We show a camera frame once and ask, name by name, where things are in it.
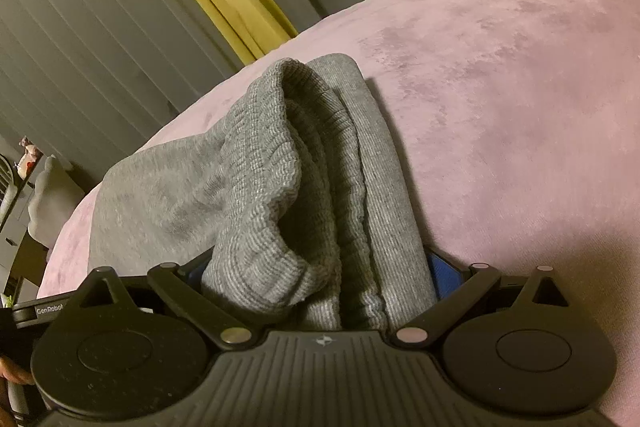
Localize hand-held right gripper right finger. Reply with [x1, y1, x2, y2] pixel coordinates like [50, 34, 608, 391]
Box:
[389, 251, 572, 349]

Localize pink plush toy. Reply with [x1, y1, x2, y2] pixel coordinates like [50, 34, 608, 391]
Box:
[17, 136, 45, 180]

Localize white upholstered chair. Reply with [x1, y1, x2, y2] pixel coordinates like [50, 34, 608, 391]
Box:
[27, 154, 87, 252]

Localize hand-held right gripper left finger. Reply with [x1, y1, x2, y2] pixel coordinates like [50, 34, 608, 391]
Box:
[64, 256, 257, 349]

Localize person's left hand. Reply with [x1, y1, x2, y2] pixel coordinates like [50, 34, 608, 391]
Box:
[0, 354, 34, 384]

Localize pink bed blanket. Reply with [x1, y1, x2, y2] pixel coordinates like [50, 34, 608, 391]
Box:
[37, 0, 640, 425]

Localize grey pants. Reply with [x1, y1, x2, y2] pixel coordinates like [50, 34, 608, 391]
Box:
[86, 53, 438, 333]

